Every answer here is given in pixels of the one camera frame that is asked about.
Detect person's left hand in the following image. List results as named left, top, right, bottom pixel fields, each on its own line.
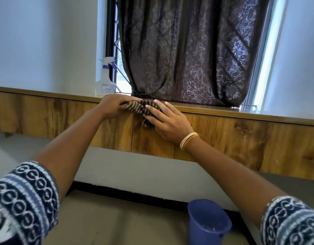
left=95, top=93, right=143, bottom=120

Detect person's right hand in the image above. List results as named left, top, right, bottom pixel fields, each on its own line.
left=145, top=99, right=194, bottom=145

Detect striped brown cloth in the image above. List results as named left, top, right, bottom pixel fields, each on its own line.
left=121, top=99, right=161, bottom=129

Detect white spray bottle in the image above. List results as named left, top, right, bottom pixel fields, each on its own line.
left=95, top=56, right=119, bottom=98

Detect wooden wall shelf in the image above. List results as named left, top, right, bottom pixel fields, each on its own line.
left=0, top=90, right=314, bottom=181

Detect person's right forearm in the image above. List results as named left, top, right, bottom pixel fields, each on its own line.
left=184, top=139, right=288, bottom=226

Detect person's left forearm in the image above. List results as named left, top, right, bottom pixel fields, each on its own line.
left=32, top=109, right=106, bottom=199

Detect gold bangles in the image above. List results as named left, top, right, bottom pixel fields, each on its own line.
left=179, top=132, right=199, bottom=151

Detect brown leaf-patterned curtain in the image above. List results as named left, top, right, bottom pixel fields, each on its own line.
left=117, top=0, right=271, bottom=108

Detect blue plastic bucket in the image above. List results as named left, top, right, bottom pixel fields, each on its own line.
left=187, top=199, right=233, bottom=245

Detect navy patterned left sleeve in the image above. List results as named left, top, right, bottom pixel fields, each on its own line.
left=0, top=160, right=60, bottom=245

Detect navy patterned sleeve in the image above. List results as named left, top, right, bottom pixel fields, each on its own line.
left=0, top=160, right=60, bottom=245
left=260, top=196, right=314, bottom=245

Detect navy patterned right sleeve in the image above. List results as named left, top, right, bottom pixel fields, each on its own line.
left=260, top=196, right=314, bottom=245

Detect black window frame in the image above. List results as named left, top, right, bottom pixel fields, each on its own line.
left=105, top=0, right=132, bottom=96

